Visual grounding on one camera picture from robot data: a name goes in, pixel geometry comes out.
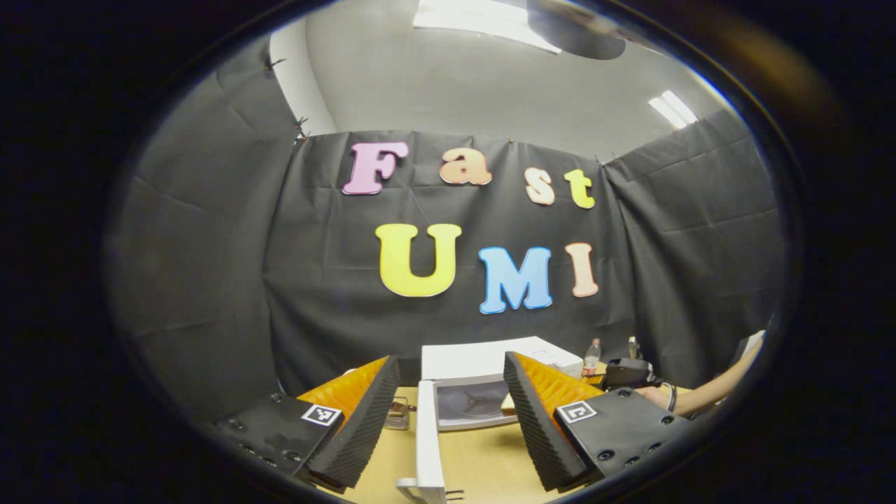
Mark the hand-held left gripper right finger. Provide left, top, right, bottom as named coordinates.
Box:
left=504, top=351, right=690, bottom=493

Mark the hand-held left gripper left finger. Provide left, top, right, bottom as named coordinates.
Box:
left=213, top=355, right=401, bottom=491

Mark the white microwave oven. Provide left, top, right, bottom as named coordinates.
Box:
left=395, top=336, right=583, bottom=504

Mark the white toaster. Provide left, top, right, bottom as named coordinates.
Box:
left=384, top=396, right=411, bottom=431

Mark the black backdrop cloth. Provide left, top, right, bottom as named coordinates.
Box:
left=105, top=38, right=788, bottom=421

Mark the small ceiling light panel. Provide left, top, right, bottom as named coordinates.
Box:
left=647, top=90, right=699, bottom=130

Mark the large ceiling light panel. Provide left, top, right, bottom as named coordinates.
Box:
left=413, top=0, right=562, bottom=55

